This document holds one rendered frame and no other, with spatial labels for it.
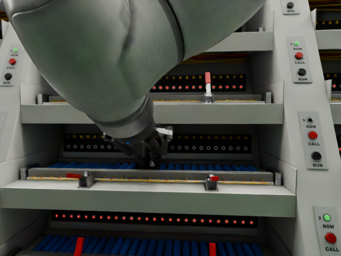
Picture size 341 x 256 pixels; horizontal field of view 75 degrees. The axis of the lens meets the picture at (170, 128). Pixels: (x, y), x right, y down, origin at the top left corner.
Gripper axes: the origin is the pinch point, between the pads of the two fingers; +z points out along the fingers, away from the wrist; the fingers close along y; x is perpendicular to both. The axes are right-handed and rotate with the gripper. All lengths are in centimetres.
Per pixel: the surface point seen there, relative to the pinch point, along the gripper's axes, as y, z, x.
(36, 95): 30.9, -4.4, -14.8
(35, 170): 26.7, -1.5, 4.3
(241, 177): -20.4, 0.7, 4.2
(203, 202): -12.0, -2.7, 10.2
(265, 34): -27.4, -8.2, -28.9
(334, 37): -43, -7, -28
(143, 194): -0.2, -3.8, 9.3
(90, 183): 11.9, -3.0, 7.3
